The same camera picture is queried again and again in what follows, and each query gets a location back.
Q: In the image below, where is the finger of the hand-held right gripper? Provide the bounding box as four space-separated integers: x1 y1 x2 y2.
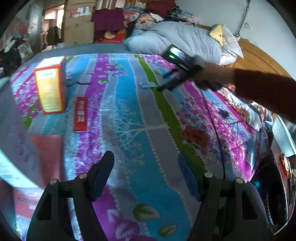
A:
158 73 189 92
162 70 183 79

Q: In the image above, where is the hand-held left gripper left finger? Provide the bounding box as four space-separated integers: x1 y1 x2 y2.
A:
26 150 115 241

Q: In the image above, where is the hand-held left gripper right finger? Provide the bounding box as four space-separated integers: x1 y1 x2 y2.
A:
178 155 273 241

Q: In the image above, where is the dark round bin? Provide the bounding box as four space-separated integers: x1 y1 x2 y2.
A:
251 151 296 229

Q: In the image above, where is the person's right forearm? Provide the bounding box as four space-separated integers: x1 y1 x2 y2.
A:
232 67 296 124

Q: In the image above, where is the person's right hand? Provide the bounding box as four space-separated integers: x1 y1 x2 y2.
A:
195 57 236 86

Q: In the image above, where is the light blue duvet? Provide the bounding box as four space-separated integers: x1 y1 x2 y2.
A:
124 22 223 65

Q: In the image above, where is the yellow cloth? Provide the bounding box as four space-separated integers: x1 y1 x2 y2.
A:
209 24 226 47

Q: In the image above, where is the white pillow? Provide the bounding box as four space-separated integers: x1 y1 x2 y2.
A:
218 25 244 66

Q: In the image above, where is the colourful clothes pile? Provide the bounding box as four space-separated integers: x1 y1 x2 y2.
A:
122 0 204 29

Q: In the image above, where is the long flat red box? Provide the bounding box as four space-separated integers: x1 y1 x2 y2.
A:
73 96 89 132

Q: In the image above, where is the large flat red box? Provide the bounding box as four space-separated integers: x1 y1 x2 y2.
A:
13 134 67 220

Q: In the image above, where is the red gift box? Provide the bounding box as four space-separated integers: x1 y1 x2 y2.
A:
95 29 126 44

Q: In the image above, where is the wooden headboard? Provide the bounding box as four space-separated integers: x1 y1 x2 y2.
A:
198 23 296 81

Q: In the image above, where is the floral pillow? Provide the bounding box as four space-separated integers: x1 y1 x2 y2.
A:
217 83 274 132

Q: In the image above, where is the maroon cloth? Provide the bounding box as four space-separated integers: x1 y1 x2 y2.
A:
91 8 125 33

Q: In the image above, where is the grey numbered paper sheet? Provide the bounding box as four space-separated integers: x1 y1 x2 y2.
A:
0 77 47 189

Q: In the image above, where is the tall orange red box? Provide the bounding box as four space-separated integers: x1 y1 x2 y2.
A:
33 56 66 115

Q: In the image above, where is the large cardboard box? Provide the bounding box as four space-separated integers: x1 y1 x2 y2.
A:
63 0 97 48

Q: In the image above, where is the hanging dark jacket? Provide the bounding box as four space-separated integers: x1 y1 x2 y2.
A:
46 26 59 45

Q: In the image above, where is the dark clothes pile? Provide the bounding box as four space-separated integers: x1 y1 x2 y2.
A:
0 27 35 77

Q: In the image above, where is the grey wall conduit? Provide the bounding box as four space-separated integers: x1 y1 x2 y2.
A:
236 0 251 37

